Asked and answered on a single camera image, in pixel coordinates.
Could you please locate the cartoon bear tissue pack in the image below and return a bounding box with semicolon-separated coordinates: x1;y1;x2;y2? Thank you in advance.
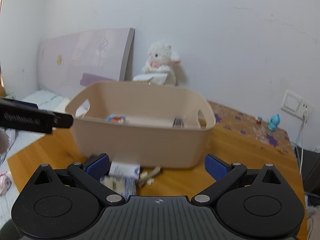
107;114;126;124

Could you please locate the black small box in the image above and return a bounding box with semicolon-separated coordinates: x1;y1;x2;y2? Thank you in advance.
86;153;107;163

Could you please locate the green plush toy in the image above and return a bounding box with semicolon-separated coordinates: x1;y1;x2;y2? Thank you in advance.
5;94;15;100

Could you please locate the blue porcelain pattern tissue pack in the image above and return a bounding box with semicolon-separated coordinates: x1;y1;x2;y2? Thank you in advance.
100;176;136;200

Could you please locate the white pillow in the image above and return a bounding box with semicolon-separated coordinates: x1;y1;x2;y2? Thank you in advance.
22;90;70;113

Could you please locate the white blue card box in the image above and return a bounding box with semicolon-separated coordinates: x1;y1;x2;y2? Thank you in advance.
108;161;140;180

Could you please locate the purple floral table mat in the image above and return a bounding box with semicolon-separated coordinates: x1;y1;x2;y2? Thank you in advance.
209;101;294;154

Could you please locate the tiny yellow blue figurine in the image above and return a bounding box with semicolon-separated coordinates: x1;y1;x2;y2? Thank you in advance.
256;116;263;125

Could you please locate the white red sneaker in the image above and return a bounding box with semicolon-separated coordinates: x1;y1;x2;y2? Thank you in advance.
0;171;12;196

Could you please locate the blue small figurine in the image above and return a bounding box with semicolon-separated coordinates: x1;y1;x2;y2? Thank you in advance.
267;114;280;131

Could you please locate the purple bed headboard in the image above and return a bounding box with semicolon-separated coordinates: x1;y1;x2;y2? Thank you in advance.
37;28;135;98

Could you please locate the beige plastic storage basket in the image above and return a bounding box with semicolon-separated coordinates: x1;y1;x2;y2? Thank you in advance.
65;81;216;168

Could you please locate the white plush lamb toy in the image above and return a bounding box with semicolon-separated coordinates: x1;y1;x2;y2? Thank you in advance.
142;42;181;86

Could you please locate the white wall socket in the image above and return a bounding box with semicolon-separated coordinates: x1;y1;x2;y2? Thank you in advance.
281;90;314;122

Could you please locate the white power cable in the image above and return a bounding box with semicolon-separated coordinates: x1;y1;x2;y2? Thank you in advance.
298;112;309;176

